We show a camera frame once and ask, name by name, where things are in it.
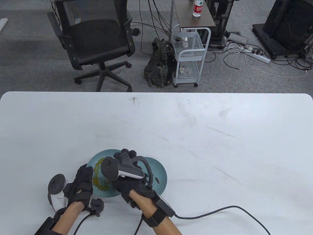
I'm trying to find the person's right hand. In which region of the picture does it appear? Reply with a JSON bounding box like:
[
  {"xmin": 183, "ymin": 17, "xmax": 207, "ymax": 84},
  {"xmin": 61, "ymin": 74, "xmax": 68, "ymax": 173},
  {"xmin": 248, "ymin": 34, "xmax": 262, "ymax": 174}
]
[{"xmin": 112, "ymin": 148, "xmax": 157, "ymax": 203}]

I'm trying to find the person's left hand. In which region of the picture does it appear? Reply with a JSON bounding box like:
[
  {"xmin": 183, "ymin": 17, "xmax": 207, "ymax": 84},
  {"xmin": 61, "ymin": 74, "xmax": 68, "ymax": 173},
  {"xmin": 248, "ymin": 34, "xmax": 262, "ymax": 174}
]
[{"xmin": 63, "ymin": 164, "xmax": 94, "ymax": 211}]

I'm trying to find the teal plate with green beans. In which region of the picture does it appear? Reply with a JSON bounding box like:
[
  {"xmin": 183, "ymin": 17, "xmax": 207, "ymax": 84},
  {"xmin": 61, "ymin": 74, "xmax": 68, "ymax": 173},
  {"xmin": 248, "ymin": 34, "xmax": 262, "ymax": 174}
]
[{"xmin": 87, "ymin": 149, "xmax": 134, "ymax": 198}]

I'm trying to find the person's left forearm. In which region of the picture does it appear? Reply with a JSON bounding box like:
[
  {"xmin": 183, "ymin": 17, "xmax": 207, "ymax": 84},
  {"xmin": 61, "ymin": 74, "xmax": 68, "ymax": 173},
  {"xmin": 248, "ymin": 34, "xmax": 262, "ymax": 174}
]
[{"xmin": 50, "ymin": 202, "xmax": 85, "ymax": 235}]

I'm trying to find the person's right forearm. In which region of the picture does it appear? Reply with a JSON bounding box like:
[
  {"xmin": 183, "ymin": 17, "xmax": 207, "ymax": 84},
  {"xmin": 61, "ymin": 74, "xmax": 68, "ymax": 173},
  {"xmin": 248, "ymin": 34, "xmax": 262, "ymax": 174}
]
[{"xmin": 128, "ymin": 190, "xmax": 183, "ymax": 235}]

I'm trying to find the white black left hand controller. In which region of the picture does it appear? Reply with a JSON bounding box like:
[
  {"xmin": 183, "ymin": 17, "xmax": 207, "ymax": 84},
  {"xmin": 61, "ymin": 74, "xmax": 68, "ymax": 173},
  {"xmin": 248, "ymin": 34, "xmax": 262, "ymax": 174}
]
[{"xmin": 47, "ymin": 174, "xmax": 68, "ymax": 211}]

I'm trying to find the pile of green mung beans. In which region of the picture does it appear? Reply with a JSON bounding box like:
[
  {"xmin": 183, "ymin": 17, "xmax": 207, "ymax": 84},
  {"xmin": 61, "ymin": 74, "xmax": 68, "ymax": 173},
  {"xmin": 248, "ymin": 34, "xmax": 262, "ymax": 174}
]
[{"xmin": 92, "ymin": 158, "xmax": 111, "ymax": 191}]

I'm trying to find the dark green backpack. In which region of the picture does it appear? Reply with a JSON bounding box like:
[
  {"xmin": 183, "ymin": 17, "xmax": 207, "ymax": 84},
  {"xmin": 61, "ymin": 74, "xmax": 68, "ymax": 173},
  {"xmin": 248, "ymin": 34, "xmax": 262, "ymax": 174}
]
[{"xmin": 144, "ymin": 38, "xmax": 177, "ymax": 88}]

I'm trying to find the black mesh office chair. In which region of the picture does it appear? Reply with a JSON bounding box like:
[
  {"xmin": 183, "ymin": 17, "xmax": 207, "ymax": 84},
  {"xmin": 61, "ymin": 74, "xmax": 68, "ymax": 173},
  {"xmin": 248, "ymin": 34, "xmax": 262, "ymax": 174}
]
[{"xmin": 47, "ymin": 0, "xmax": 141, "ymax": 93}]

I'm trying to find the brown side table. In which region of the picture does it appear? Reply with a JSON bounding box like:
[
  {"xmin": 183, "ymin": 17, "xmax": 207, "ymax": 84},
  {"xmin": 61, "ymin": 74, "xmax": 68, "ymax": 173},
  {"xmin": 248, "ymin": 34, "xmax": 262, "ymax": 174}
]
[{"xmin": 171, "ymin": 0, "xmax": 216, "ymax": 47}]

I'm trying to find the white power strip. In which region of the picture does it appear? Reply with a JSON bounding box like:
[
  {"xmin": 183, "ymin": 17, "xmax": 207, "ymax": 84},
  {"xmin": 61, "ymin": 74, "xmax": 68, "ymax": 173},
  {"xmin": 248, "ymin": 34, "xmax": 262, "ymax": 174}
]
[{"xmin": 246, "ymin": 52, "xmax": 271, "ymax": 64}]

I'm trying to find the grey adapter box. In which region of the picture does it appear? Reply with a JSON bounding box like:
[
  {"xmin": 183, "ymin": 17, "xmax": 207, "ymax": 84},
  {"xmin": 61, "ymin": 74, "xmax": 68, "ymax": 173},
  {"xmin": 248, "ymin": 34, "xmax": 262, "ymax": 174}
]
[{"xmin": 228, "ymin": 33, "xmax": 249, "ymax": 45}]

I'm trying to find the black computer tower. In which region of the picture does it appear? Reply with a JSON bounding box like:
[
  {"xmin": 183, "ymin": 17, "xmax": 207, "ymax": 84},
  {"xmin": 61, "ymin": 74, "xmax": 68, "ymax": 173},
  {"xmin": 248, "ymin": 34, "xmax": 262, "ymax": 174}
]
[{"xmin": 205, "ymin": 0, "xmax": 235, "ymax": 47}]

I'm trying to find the clear water bottle red label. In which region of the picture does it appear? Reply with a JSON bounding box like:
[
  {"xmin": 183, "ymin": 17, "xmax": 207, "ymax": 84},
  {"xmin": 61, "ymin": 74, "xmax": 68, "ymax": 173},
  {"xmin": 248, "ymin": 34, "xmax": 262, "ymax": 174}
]
[{"xmin": 193, "ymin": 0, "xmax": 204, "ymax": 18}]

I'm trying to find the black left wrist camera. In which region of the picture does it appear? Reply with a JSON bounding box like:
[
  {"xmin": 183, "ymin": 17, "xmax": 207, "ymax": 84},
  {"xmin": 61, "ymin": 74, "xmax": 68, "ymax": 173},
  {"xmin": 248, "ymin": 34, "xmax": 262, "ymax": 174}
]
[{"xmin": 85, "ymin": 198, "xmax": 105, "ymax": 217}]

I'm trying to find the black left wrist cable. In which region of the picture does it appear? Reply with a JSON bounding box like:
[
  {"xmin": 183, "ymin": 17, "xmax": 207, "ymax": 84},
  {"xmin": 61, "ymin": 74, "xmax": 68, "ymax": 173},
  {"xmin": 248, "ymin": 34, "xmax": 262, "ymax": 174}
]
[{"xmin": 73, "ymin": 213, "xmax": 94, "ymax": 235}]

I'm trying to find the thin black underarm cable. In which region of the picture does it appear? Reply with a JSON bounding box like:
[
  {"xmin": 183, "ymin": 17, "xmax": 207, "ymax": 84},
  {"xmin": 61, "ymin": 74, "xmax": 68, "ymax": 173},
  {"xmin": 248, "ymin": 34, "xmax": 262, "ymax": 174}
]
[{"xmin": 133, "ymin": 213, "xmax": 144, "ymax": 235}]

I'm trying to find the white wire trolley cart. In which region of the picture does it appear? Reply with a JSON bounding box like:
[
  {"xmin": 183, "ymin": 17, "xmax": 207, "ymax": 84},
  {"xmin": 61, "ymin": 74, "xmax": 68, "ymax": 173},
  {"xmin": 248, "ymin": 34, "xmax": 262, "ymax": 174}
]
[{"xmin": 172, "ymin": 24, "xmax": 211, "ymax": 88}]

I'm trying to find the bundle of black hanging cables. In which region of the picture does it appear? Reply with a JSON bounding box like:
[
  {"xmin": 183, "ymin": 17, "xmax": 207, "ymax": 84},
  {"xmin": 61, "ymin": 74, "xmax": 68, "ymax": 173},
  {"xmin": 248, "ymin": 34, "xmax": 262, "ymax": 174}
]
[{"xmin": 139, "ymin": 0, "xmax": 174, "ymax": 56}]

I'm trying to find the long white floor cable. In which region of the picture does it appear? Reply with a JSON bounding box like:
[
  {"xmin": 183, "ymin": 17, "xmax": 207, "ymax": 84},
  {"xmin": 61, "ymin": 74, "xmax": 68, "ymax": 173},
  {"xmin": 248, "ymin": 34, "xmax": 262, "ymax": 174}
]
[{"xmin": 245, "ymin": 52, "xmax": 308, "ymax": 78}]

